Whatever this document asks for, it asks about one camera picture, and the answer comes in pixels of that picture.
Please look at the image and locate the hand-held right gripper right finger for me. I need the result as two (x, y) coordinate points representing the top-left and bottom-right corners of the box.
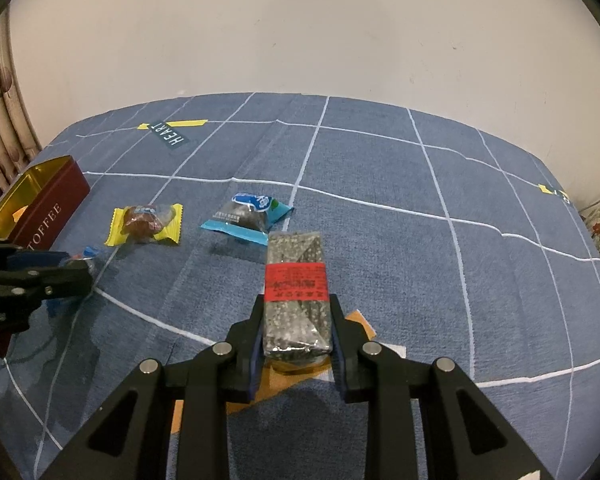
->
(328, 294), (556, 480)

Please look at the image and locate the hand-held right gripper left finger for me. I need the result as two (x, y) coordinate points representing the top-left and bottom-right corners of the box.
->
(40, 294), (266, 480)

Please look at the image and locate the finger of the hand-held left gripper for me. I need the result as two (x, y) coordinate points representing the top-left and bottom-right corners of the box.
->
(0, 239), (89, 272)
(0, 260), (97, 311)

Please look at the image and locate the small blue candy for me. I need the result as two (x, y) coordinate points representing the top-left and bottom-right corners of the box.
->
(70, 246), (106, 274)

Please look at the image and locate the red and gold tin box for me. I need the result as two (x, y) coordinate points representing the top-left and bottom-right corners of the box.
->
(0, 155), (92, 358)

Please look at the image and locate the sesame bar with red label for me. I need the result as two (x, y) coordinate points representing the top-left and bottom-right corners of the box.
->
(261, 230), (335, 366)

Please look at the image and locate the white paper label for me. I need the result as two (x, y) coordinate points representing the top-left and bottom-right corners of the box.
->
(372, 341), (407, 361)

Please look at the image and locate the yellow candy packet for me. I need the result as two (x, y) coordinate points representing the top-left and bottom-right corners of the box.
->
(104, 203), (184, 247)

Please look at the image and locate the blue checked tablecloth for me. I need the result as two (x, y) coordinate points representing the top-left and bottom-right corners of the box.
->
(0, 92), (600, 480)

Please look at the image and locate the light blue candy packet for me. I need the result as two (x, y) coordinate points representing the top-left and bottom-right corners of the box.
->
(200, 192), (296, 247)

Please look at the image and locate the dark printed label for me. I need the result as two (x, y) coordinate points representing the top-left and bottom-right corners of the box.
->
(150, 121), (190, 149)

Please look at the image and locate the yellow tape strip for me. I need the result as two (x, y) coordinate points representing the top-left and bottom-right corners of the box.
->
(137, 119), (209, 131)

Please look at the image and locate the small yellow tape mark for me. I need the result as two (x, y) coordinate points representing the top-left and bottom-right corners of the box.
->
(538, 184), (571, 204)

